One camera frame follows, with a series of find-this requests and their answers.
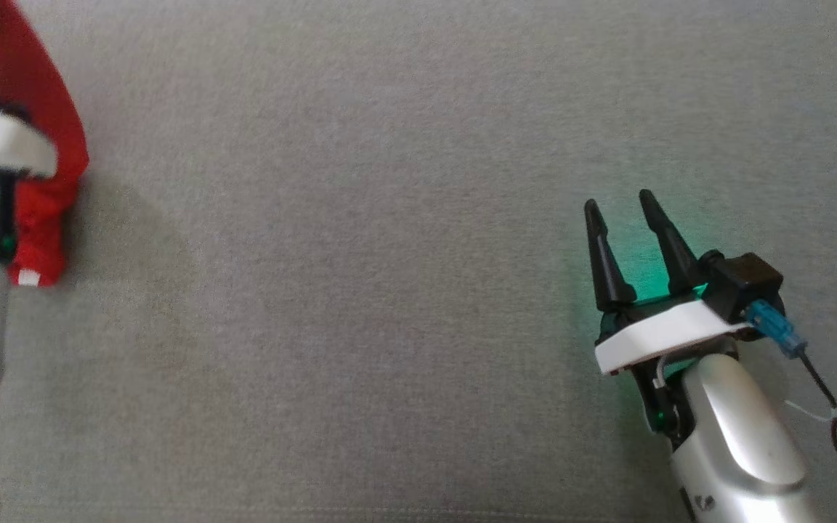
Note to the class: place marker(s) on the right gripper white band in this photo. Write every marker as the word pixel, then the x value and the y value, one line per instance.
pixel 665 330

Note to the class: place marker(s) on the red and white jersey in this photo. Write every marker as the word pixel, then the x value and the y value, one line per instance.
pixel 48 131

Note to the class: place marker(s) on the grey fabric sofa seat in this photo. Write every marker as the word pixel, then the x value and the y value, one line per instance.
pixel 389 290

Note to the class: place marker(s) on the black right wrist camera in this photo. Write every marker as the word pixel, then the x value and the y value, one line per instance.
pixel 745 280

